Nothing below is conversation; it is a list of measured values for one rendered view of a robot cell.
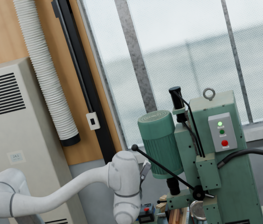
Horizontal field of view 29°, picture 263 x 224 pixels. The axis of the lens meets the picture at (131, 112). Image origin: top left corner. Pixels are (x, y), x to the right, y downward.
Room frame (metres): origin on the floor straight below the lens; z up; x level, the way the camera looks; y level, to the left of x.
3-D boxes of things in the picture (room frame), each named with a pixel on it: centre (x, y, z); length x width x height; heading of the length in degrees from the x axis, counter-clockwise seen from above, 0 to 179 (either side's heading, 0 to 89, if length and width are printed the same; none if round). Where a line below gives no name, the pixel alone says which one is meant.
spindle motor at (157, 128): (2.44, -0.10, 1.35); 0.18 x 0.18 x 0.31
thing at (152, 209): (2.50, 0.08, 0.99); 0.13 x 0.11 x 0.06; 166
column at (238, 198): (2.37, -0.38, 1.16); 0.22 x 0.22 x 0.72; 76
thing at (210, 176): (2.24, -0.27, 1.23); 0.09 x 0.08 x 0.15; 76
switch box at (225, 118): (2.23, -0.38, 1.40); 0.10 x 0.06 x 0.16; 76
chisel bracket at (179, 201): (2.43, -0.12, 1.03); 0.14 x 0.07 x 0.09; 76
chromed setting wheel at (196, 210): (2.29, -0.20, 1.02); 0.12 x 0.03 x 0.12; 76
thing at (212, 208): (2.24, -0.24, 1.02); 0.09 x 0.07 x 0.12; 166
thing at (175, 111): (2.41, -0.24, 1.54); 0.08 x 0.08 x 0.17; 76
